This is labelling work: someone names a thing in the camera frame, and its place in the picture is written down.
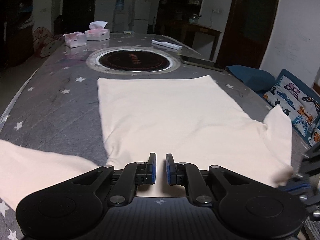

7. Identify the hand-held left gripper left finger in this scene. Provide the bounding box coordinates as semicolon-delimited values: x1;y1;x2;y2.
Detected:
70;152;157;205

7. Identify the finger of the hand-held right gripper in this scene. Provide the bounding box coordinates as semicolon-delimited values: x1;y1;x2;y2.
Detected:
276;177;312;194

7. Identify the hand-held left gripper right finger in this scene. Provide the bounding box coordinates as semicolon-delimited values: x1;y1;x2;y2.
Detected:
165;153;251;206

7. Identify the cream t-shirt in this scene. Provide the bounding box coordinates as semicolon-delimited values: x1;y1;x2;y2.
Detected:
0;75;294;207

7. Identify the butterfly print cushion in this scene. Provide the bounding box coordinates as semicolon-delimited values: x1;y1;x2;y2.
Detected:
262;76;320;138

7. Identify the blue sofa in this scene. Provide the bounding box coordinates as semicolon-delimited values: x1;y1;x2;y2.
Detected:
225;65;320;153

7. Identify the round black induction cooker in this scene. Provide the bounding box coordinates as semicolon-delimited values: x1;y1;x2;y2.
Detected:
86;47;181;74

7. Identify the black tablet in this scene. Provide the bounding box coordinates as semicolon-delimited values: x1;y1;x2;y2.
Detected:
180;55;224;71

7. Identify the grey star-print tablecloth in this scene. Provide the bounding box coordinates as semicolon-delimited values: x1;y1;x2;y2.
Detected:
0;32;309;240

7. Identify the white remote control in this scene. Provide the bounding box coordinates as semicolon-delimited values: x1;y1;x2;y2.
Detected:
151;39;183;51

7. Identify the dark wooden side table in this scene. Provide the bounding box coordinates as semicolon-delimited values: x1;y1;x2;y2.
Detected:
160;20;222;63

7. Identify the pink tissue box with tissue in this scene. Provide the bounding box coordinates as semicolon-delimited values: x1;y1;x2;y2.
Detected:
84;21;111;41

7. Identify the white refrigerator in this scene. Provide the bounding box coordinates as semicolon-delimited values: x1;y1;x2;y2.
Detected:
132;0;152;34

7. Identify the brown wooden door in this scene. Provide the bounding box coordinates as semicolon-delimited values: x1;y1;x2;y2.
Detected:
217;0;282;69

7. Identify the water dispenser with blue bottle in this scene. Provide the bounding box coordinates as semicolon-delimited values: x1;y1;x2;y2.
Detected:
113;0;126;33

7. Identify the pink dotted play tent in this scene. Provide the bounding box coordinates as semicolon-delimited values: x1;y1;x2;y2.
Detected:
32;27;66;58

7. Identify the dark wooden display cabinet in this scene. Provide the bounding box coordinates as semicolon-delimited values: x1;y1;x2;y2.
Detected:
156;0;208;28

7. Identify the black door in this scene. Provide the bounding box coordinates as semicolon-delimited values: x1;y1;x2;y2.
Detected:
61;0;98;34

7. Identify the arched wooden wall cabinet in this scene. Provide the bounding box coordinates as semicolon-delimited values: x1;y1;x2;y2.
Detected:
0;0;37;68

